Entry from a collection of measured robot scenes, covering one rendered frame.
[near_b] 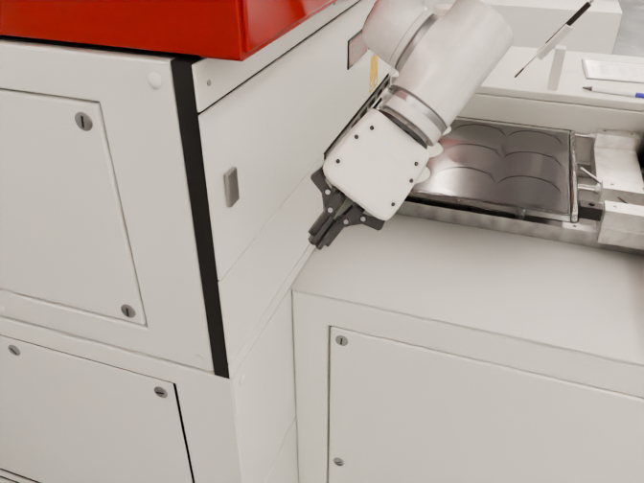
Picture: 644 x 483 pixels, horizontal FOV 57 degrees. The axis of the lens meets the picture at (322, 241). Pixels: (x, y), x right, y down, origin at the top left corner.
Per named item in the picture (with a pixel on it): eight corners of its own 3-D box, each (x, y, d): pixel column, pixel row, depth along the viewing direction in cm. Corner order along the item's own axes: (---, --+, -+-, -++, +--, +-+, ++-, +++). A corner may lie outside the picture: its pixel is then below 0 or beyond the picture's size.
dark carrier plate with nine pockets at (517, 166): (359, 183, 103) (359, 180, 103) (402, 115, 130) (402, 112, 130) (567, 217, 94) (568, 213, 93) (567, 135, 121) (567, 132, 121)
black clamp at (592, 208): (577, 218, 96) (581, 203, 94) (576, 211, 97) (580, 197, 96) (600, 221, 95) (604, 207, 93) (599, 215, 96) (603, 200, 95)
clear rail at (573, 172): (568, 224, 93) (570, 217, 92) (567, 134, 122) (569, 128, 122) (578, 226, 92) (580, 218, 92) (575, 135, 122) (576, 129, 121)
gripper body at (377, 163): (379, 93, 66) (319, 173, 66) (448, 149, 67) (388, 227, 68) (368, 98, 73) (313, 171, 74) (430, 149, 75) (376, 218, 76)
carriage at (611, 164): (596, 242, 95) (601, 227, 94) (589, 152, 124) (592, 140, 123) (651, 252, 93) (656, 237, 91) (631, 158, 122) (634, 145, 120)
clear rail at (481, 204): (351, 189, 103) (351, 182, 102) (354, 185, 104) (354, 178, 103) (578, 226, 92) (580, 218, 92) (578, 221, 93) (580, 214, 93)
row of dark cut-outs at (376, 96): (323, 167, 97) (323, 153, 95) (387, 84, 131) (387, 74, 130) (327, 168, 96) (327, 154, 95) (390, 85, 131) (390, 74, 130)
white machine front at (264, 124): (214, 375, 75) (170, 60, 53) (376, 135, 140) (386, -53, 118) (236, 380, 74) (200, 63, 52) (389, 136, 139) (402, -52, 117)
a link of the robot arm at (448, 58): (384, 73, 66) (450, 123, 66) (458, -23, 65) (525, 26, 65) (383, 91, 75) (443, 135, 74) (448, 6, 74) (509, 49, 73)
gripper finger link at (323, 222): (327, 185, 69) (292, 230, 69) (349, 201, 69) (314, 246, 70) (324, 183, 72) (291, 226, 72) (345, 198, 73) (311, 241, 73)
